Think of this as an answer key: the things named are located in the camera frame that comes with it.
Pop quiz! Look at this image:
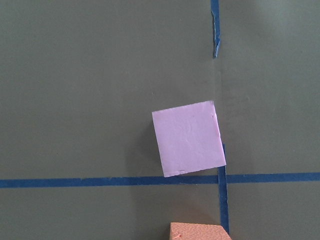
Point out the orange foam cube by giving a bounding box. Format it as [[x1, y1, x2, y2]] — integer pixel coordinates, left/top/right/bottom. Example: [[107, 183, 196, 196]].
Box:
[[169, 222, 231, 240]]

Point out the pink foam cube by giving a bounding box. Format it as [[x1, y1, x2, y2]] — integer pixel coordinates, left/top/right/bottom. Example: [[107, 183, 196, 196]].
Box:
[[152, 100, 226, 178]]

